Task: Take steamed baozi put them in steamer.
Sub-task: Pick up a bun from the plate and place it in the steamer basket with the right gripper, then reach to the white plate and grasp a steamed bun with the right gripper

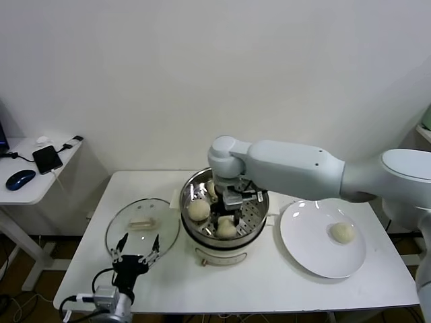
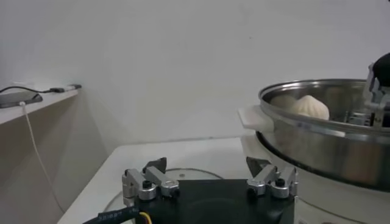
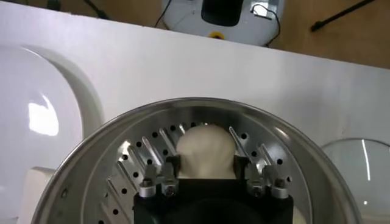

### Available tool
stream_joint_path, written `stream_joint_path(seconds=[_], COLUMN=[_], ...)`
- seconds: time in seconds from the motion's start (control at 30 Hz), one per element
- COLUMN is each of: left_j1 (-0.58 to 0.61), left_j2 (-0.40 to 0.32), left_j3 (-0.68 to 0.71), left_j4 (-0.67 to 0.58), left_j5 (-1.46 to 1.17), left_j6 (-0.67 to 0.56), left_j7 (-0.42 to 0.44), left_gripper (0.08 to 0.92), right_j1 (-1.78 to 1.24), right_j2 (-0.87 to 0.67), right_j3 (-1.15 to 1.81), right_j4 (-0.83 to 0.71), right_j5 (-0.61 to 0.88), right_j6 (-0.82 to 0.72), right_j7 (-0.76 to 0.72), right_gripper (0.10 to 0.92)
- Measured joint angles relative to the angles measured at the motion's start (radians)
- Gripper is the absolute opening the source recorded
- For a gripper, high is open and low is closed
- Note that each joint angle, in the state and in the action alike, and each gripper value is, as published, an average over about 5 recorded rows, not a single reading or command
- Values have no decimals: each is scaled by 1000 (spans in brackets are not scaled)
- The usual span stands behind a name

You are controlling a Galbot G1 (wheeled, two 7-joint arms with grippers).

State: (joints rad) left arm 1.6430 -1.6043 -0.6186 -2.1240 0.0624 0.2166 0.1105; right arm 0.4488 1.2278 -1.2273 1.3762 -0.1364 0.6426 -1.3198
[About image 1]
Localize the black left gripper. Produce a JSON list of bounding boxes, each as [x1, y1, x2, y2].
[[110, 232, 161, 294]]

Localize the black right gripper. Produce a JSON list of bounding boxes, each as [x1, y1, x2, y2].
[[210, 186, 244, 234]]

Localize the round glass pot lid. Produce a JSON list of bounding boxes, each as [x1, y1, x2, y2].
[[104, 198, 180, 266]]

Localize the steel perforated steamer basket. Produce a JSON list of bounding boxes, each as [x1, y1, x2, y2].
[[169, 165, 279, 240]]

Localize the white electric cooker base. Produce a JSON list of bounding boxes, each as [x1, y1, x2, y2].
[[180, 215, 275, 268]]

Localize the white round plate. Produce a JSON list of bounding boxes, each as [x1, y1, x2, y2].
[[278, 200, 367, 279]]

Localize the white side desk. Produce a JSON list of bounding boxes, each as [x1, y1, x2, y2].
[[0, 137, 85, 292]]

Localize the black smartphone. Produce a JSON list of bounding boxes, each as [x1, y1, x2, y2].
[[32, 145, 64, 176]]

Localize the blue computer mouse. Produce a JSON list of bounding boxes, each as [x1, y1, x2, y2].
[[5, 170, 36, 192]]

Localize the dark laptop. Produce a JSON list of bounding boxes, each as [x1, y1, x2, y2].
[[0, 100, 10, 157]]

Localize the white shelf desk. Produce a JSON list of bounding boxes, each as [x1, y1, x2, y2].
[[413, 123, 431, 147]]

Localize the pale green appliance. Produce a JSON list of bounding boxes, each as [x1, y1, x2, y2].
[[420, 102, 431, 132]]

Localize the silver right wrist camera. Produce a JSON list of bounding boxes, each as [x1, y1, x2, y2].
[[223, 188, 263, 208]]

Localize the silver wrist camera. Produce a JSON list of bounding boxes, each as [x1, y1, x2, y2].
[[92, 285, 121, 308], [223, 188, 263, 208]]

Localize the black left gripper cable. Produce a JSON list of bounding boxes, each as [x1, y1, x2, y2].
[[92, 267, 117, 293]]

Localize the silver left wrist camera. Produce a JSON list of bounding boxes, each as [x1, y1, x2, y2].
[[92, 285, 121, 308]]

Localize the left camera cable white plug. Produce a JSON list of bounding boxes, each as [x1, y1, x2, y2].
[[59, 293, 96, 322]]

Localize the white charging cable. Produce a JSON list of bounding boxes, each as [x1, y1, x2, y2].
[[50, 170, 77, 206]]

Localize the black usb cable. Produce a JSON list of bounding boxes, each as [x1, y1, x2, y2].
[[0, 143, 73, 165]]

